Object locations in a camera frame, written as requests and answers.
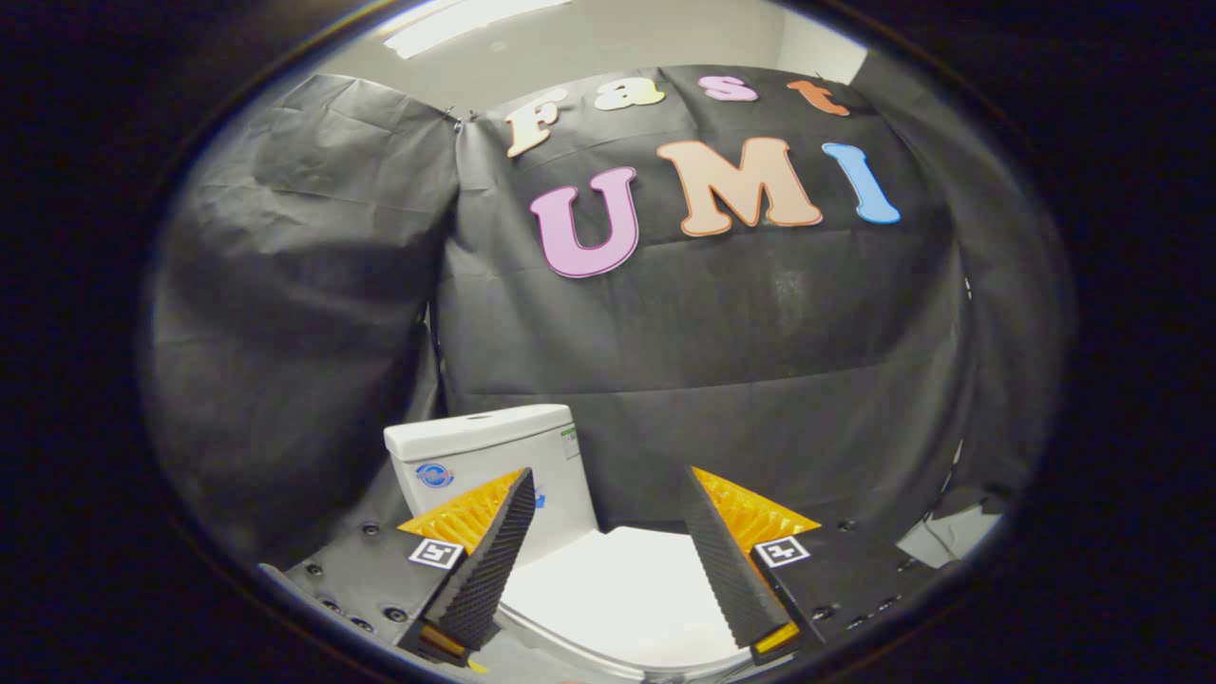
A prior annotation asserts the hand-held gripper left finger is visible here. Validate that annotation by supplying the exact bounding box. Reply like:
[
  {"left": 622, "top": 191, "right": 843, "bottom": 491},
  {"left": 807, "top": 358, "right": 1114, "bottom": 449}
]
[{"left": 285, "top": 465, "right": 539, "bottom": 668}]

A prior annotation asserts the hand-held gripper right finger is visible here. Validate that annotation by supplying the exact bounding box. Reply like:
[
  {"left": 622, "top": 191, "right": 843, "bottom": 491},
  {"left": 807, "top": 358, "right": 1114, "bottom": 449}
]
[{"left": 678, "top": 465, "right": 939, "bottom": 666}]

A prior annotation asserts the white toilet lid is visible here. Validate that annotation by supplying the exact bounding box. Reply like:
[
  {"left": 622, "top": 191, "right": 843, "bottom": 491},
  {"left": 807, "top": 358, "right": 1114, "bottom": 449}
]
[{"left": 499, "top": 525, "right": 756, "bottom": 671}]

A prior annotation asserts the white toilet tank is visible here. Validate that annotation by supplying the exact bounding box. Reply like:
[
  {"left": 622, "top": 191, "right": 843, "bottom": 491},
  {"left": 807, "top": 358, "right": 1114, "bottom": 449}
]
[{"left": 384, "top": 404, "right": 601, "bottom": 571}]

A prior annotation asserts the black backdrop cloth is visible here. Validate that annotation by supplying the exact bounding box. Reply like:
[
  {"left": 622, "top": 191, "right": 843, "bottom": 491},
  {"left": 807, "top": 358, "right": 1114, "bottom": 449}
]
[{"left": 142, "top": 65, "right": 1070, "bottom": 571}]

